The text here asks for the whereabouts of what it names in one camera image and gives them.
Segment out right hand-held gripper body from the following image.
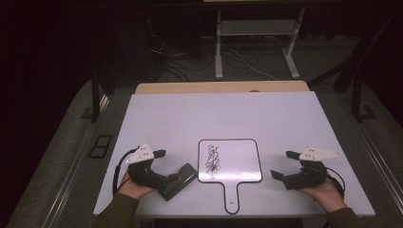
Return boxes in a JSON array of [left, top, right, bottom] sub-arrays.
[[282, 145, 344, 191]]

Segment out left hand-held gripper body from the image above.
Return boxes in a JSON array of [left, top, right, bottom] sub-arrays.
[[125, 142, 170, 193]]

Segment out black whiteboard eraser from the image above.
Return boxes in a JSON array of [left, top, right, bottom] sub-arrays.
[[159, 162, 199, 202]]

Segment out small whiteboard with handle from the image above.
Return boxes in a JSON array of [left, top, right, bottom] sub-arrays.
[[197, 138, 263, 216]]

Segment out person's left hand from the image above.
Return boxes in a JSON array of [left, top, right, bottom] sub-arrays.
[[116, 170, 157, 201]]

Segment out person's right hand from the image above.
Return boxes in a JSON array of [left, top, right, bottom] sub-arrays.
[[297, 176, 348, 214]]

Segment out black metal stand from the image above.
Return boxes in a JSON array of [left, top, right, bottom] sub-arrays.
[[351, 75, 378, 124]]

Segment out white metal stand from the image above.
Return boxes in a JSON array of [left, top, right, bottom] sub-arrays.
[[214, 7, 307, 81]]

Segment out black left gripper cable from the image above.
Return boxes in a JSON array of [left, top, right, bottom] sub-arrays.
[[111, 146, 141, 197]]

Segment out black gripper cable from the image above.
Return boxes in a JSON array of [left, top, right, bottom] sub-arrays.
[[325, 166, 347, 200], [111, 146, 141, 197]]

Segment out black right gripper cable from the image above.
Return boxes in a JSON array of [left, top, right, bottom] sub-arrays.
[[325, 166, 347, 200]]

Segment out black floor socket frame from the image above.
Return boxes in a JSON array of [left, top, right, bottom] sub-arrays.
[[87, 134, 114, 160]]

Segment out black floor cables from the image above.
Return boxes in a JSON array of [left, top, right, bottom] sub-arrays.
[[148, 31, 217, 83]]

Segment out white floor cable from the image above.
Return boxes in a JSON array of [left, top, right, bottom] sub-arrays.
[[229, 48, 279, 82]]

